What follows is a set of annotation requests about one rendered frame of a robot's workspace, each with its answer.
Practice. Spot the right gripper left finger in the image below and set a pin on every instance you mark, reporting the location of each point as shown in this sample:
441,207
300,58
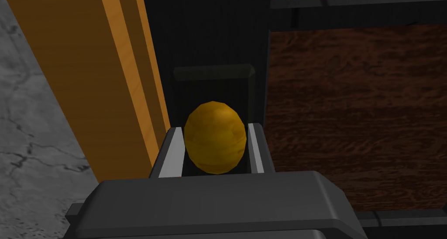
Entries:
170,155

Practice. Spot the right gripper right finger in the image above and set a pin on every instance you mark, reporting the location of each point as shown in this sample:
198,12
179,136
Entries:
259,151

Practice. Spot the yellow round door knob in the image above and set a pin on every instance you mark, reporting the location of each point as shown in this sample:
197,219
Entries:
214,137

